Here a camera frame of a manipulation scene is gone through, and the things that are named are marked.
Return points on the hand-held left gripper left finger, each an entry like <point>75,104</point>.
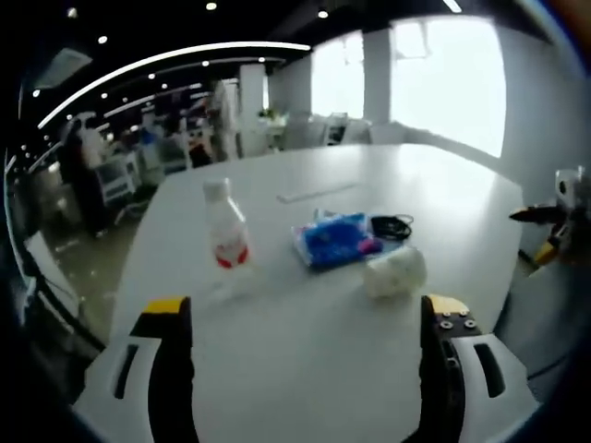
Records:
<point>171,369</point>

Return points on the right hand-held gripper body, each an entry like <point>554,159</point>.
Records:
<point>570,189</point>

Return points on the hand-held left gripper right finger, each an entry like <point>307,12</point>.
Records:
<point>438,378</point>

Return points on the white paper cup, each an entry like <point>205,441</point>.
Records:
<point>397,272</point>

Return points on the clear plastic bottle red label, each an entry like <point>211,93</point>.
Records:
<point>226,226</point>

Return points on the blue tissue packet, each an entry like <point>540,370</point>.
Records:
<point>337,240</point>

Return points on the grey mesh office chair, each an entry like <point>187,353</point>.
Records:
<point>545,314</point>

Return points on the white table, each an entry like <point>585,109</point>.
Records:
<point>323,332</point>

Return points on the large bright window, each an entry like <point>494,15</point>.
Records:
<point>448,83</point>

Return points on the narrow bright window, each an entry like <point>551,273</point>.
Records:
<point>337,78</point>

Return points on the long ceiling light strip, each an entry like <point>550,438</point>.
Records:
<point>152,62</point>

